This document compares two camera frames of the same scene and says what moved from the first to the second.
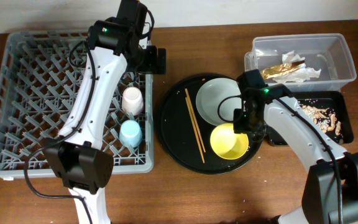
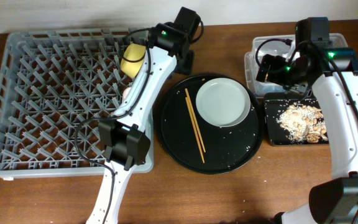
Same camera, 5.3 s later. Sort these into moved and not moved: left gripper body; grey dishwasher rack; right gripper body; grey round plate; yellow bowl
Moved: yellow bowl; right gripper body; left gripper body
Not moved: grey round plate; grey dishwasher rack
